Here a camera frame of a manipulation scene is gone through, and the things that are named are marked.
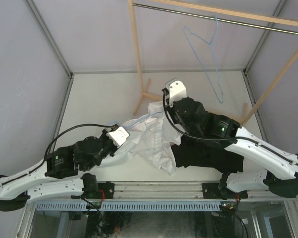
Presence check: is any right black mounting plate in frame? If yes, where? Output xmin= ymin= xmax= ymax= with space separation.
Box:
xmin=202 ymin=182 xmax=221 ymax=199

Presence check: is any black shirt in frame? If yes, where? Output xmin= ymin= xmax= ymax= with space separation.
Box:
xmin=171 ymin=136 xmax=244 ymax=173

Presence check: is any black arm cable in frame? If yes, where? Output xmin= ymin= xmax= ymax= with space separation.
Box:
xmin=0 ymin=123 xmax=119 ymax=191
xmin=161 ymin=89 xmax=298 ymax=171

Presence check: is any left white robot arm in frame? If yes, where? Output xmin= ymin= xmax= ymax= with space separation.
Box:
xmin=0 ymin=127 xmax=130 ymax=212

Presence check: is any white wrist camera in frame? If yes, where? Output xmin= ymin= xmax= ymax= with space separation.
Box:
xmin=165 ymin=78 xmax=187 ymax=107
xmin=106 ymin=126 xmax=130 ymax=148

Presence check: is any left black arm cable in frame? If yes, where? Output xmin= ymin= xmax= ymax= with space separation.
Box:
xmin=0 ymin=123 xmax=119 ymax=191

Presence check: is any metal hanging rod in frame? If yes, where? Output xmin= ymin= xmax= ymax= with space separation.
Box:
xmin=132 ymin=3 xmax=298 ymax=36

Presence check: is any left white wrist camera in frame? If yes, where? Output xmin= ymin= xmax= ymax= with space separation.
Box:
xmin=106 ymin=126 xmax=130 ymax=148

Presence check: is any white shirt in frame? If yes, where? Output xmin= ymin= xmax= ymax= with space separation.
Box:
xmin=100 ymin=102 xmax=181 ymax=175

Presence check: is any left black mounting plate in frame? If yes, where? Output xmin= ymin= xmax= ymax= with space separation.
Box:
xmin=96 ymin=182 xmax=115 ymax=199

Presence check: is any wooden clothes rack frame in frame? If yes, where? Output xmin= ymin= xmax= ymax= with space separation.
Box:
xmin=128 ymin=0 xmax=298 ymax=125

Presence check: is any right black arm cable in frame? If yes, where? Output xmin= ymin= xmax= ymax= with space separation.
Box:
xmin=161 ymin=89 xmax=298 ymax=171

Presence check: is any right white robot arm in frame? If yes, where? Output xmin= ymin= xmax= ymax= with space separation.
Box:
xmin=162 ymin=97 xmax=298 ymax=198

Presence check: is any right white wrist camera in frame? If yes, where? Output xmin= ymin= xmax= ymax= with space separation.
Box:
xmin=165 ymin=78 xmax=187 ymax=107

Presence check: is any black mounting plate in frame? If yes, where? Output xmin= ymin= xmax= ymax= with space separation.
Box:
xmin=96 ymin=182 xmax=115 ymax=199
xmin=202 ymin=182 xmax=221 ymax=199

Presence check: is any blue wire hanger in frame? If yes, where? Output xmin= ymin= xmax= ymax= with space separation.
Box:
xmin=183 ymin=15 xmax=225 ymax=104
xmin=107 ymin=111 xmax=162 ymax=129

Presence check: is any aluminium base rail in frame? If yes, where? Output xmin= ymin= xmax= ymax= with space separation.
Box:
xmin=25 ymin=180 xmax=298 ymax=202

